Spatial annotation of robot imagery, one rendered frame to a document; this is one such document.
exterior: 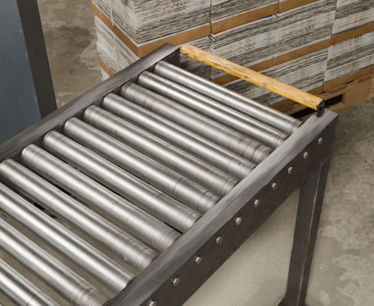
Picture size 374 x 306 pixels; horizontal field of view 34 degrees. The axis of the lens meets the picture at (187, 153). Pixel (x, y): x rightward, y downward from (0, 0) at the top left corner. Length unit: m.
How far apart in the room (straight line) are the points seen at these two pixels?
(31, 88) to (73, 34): 1.47
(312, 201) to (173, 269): 0.61
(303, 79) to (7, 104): 1.21
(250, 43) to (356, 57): 0.62
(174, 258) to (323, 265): 1.13
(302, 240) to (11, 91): 1.04
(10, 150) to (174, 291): 0.52
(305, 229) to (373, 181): 0.87
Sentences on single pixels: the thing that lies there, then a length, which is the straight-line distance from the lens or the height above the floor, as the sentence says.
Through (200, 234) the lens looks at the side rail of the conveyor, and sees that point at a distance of 1.19.
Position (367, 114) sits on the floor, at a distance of 2.91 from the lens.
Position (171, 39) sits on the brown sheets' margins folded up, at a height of 0.63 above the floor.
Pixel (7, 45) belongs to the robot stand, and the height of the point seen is 0.72.
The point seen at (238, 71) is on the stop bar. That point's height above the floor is 0.82.
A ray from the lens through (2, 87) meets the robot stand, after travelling 2.09.
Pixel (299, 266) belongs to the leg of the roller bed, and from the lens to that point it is 1.85.
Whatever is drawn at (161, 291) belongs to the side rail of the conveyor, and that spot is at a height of 0.79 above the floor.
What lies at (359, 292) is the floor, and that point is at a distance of 2.17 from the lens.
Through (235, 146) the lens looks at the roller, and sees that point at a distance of 1.41.
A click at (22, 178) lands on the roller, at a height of 0.80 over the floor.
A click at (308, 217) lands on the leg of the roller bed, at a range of 1.69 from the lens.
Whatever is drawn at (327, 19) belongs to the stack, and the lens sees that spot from 2.53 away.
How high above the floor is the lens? 1.69
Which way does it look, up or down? 40 degrees down
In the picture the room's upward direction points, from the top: 1 degrees counter-clockwise
